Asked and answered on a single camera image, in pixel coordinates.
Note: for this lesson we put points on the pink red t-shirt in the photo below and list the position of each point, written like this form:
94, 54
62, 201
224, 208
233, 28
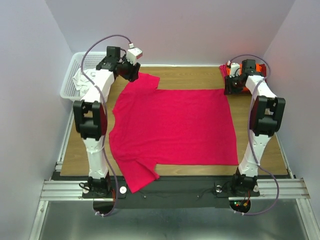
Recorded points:
169, 127

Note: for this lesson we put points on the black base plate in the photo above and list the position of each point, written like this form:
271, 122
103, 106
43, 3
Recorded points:
171, 192

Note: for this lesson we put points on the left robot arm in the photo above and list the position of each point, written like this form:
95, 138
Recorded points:
91, 116

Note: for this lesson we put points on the white crumpled t-shirt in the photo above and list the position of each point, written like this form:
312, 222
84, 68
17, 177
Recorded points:
81, 83

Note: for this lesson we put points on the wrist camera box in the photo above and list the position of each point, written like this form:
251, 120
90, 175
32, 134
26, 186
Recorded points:
133, 54
233, 69

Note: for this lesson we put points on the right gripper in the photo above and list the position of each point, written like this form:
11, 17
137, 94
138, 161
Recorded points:
228, 88

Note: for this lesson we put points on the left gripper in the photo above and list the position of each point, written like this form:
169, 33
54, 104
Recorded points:
132, 74

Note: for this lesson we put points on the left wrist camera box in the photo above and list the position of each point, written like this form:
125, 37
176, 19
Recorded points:
133, 54

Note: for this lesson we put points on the folded dark red t-shirt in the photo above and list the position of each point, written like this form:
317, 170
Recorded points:
262, 68

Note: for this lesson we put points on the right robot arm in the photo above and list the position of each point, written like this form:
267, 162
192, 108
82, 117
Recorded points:
264, 119

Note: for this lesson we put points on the folded orange t-shirt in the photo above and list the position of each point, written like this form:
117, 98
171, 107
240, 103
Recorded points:
257, 68

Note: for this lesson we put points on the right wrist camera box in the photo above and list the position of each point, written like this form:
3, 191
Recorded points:
233, 69

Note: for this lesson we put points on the white plastic basket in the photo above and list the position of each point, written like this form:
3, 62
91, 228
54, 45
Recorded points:
68, 90

